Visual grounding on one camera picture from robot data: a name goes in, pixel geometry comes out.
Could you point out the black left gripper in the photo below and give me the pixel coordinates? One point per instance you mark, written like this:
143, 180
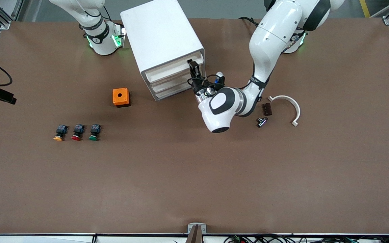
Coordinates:
197, 85

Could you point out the yellow push button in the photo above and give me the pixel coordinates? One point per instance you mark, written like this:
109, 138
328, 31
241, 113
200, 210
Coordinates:
61, 129

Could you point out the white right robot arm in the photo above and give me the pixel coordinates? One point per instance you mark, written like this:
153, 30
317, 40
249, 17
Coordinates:
100, 44

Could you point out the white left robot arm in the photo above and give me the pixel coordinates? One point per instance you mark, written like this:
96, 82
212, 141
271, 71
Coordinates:
272, 37

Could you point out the red push button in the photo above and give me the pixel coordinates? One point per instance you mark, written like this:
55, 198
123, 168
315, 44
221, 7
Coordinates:
78, 128

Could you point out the green push button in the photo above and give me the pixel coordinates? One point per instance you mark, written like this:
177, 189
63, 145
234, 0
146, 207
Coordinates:
95, 128

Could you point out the orange box with hole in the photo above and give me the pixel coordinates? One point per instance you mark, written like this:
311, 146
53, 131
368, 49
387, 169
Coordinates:
124, 98

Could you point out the dark brown ribbed cylinder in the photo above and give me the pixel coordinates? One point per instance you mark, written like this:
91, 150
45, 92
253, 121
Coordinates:
267, 109

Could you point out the chrome metal pipe fitting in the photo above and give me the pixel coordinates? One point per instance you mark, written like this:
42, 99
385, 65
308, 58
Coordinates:
261, 122

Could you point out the white curved plastic bracket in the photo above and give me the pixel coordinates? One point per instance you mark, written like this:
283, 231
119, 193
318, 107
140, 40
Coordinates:
297, 111

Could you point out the grey bracket with post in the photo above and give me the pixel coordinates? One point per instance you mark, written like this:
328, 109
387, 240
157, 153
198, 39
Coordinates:
197, 236

